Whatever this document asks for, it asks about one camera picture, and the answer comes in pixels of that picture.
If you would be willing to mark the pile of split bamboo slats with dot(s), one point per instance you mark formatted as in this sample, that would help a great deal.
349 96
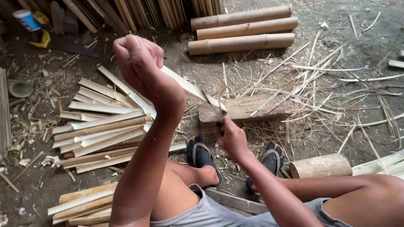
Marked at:
104 126

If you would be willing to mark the person's leg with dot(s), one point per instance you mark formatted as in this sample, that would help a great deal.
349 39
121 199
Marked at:
356 195
180 189

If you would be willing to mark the person's right hand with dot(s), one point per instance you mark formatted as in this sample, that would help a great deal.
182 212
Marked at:
233 140

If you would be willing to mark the person's right fingers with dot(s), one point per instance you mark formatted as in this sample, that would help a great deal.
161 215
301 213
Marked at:
224 127

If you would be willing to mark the dark wooden blocks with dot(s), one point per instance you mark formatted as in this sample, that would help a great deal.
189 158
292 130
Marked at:
64 19

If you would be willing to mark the person's left foot in sandal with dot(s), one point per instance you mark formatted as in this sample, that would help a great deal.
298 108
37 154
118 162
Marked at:
202 156

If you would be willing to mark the low wooden seat plank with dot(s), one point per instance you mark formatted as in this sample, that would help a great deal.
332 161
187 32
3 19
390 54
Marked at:
236 201

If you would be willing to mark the person's foot in sandal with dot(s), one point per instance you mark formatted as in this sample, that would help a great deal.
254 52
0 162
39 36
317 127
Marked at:
202 156
272 160

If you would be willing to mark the person's left hand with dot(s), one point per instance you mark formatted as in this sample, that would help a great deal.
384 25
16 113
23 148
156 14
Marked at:
142 69

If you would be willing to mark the green-tinged bamboo slats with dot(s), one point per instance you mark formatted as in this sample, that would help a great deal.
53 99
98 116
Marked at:
382 165

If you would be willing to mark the grey round bowl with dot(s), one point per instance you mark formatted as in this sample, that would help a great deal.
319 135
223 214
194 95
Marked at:
19 89

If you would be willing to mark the wooden chopping block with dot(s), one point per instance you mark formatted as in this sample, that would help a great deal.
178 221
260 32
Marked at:
246 108

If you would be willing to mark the heap of bamboo shavings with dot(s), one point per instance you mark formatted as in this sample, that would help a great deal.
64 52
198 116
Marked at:
331 91

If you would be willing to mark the bundle of thin bamboo strips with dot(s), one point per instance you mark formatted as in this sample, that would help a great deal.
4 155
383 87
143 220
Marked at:
4 110

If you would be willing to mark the person's right leg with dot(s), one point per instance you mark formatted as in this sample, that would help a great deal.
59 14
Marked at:
356 195

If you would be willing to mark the short pale bamboo piece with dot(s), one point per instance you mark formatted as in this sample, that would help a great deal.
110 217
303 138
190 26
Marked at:
396 64

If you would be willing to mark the stack of thick bamboo pieces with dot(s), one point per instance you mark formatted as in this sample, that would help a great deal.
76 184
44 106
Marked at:
85 205

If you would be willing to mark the person's left leg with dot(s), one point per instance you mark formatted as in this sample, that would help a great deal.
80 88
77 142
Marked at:
180 189

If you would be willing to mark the person's right foot in sandal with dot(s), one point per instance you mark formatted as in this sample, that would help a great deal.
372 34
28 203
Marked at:
272 160

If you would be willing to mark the blue and white cup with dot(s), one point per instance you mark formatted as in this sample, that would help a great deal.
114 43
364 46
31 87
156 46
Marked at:
26 19

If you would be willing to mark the long bamboo tube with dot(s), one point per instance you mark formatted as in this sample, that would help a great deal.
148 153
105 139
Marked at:
243 43
249 28
246 15

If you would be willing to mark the person's left fingers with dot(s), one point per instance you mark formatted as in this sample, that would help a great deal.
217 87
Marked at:
140 50

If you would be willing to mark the short bamboo tube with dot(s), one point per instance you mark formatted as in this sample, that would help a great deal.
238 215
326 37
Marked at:
322 165

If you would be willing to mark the small yellow packet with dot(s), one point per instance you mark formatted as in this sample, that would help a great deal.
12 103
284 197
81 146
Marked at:
41 18

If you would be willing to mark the pale split bamboo slat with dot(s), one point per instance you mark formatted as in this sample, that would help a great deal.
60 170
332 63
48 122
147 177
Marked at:
189 86

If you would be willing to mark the grey shorts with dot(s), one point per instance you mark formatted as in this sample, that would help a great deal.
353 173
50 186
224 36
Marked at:
214 214

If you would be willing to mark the row of leaning bamboo strips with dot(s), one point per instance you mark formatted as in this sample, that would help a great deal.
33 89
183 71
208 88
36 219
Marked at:
145 12

